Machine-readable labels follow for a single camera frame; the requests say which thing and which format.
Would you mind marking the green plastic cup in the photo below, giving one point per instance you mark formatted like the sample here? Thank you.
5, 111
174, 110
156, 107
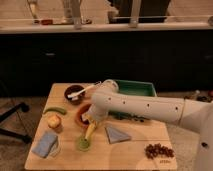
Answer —
82, 144

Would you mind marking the white block in bowl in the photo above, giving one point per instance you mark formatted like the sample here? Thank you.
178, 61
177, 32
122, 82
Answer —
85, 117

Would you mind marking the yellow banana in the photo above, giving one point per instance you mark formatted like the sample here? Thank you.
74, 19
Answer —
90, 131

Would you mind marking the yellow apple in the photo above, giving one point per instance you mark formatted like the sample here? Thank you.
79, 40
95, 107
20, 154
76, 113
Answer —
54, 122

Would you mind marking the green plastic tray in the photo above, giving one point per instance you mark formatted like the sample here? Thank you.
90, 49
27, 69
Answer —
138, 89

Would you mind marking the black office chair base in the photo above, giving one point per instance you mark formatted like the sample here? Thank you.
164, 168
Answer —
11, 124

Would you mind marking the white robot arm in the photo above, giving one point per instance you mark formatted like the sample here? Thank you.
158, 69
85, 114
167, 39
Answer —
122, 96

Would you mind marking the grey triangular cloth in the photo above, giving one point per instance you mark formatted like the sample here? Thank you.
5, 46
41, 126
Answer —
115, 135

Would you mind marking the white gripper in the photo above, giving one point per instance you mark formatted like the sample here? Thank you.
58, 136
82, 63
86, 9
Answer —
97, 116

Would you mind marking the orange terracotta bowl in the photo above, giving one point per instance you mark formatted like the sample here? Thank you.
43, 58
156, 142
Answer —
80, 121

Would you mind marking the dark brown bowl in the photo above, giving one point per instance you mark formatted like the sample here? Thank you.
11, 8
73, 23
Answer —
72, 89

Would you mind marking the bunch of red grapes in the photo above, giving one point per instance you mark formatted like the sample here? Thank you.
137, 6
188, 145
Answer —
154, 150

